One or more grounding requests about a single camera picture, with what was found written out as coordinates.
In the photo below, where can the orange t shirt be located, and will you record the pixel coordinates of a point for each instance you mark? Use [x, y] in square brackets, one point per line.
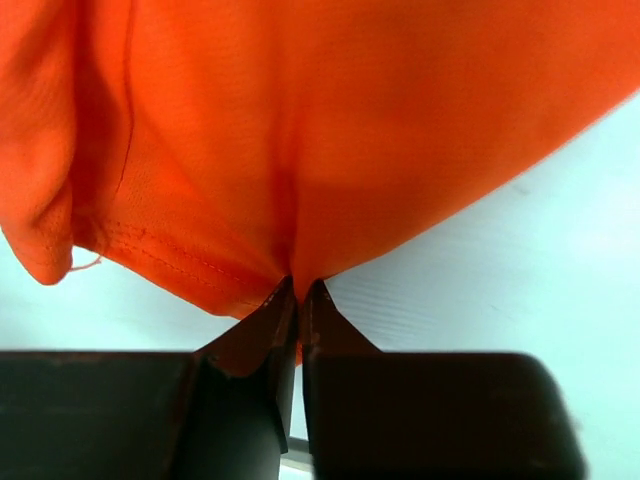
[215, 147]

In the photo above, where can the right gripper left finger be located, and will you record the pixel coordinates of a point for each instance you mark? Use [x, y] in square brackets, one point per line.
[259, 353]

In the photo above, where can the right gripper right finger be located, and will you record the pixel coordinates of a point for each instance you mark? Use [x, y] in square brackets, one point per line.
[341, 391]

